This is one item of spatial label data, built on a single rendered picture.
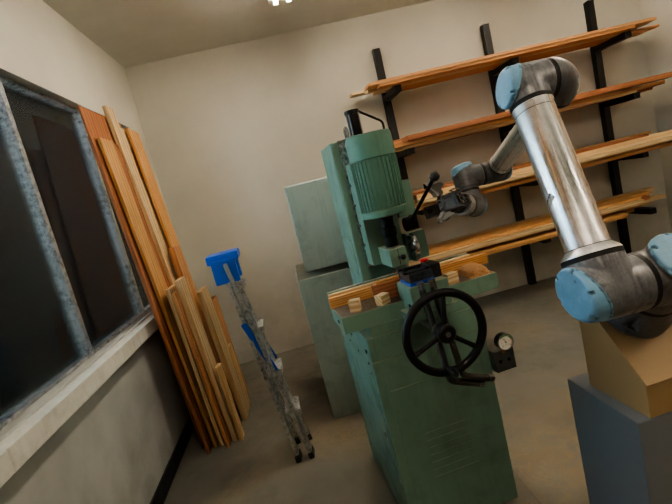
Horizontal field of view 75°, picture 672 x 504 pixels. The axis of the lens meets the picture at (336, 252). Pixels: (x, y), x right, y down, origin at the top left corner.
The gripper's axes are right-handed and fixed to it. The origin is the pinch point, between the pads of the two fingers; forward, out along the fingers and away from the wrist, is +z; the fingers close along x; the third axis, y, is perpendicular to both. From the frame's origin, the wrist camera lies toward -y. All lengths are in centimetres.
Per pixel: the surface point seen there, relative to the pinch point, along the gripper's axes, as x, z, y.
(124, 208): -70, 35, -156
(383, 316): 32.6, 13.5, -24.6
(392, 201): -5.6, 5.7, -10.2
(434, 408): 69, -4, -28
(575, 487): 115, -47, -8
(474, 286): 31.8, -13.8, -1.4
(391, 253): 10.9, 2.3, -20.2
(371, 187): -12.4, 11.1, -13.3
